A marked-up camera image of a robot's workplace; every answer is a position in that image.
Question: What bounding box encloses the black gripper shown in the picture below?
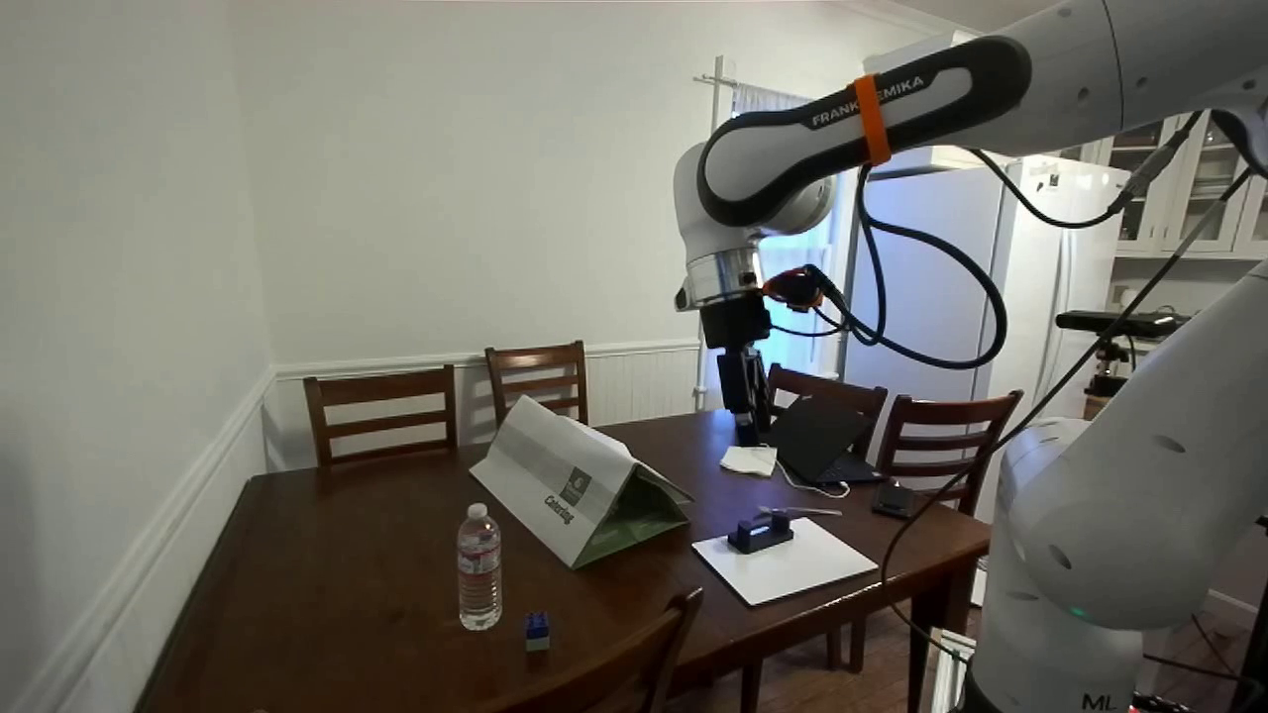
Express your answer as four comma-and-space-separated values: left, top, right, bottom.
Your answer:
697, 296, 777, 447

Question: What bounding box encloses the white and green paper bag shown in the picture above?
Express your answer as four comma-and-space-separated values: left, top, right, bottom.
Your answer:
466, 390, 695, 572

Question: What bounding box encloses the white paper napkin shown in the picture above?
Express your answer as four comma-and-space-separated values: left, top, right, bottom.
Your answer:
718, 443, 786, 477

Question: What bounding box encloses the black laptop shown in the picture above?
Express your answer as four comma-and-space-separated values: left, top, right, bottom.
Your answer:
769, 397, 887, 491

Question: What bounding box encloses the dark wooden dining chair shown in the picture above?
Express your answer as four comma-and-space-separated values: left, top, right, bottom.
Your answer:
757, 362, 890, 460
845, 386, 1025, 675
301, 362, 465, 475
486, 582, 708, 713
478, 336, 596, 427

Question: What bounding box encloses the black and blue stapler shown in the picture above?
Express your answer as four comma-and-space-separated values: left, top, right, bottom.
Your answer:
724, 510, 795, 553

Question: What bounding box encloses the white paper sheet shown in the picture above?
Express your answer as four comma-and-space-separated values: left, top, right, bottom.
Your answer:
688, 516, 882, 608

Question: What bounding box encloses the black phone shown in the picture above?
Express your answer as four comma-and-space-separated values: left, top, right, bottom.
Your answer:
869, 485, 934, 522

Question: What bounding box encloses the white refrigerator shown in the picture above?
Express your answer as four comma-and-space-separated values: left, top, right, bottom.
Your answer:
845, 147, 1131, 439

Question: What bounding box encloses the small blue object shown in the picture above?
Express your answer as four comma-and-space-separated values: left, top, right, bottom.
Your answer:
518, 607, 555, 657

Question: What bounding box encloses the clear plastic water bottle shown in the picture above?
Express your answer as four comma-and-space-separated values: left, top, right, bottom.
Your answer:
452, 497, 507, 633

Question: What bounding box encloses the white glass-door cabinet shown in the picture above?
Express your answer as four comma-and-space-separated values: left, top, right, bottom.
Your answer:
1082, 109, 1268, 267

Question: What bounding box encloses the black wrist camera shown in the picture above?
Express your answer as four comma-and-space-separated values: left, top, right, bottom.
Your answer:
766, 262, 845, 322

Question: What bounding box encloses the black looping cable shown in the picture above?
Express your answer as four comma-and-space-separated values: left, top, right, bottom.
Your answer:
766, 157, 1013, 370

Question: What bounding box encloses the orange strap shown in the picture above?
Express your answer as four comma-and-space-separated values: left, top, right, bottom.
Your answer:
849, 69, 894, 168

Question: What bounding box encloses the long black cable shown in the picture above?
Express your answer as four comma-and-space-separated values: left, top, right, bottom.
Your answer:
877, 109, 1261, 587

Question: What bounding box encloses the black camera on stand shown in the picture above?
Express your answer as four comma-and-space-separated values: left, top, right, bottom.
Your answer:
1050, 304, 1191, 398

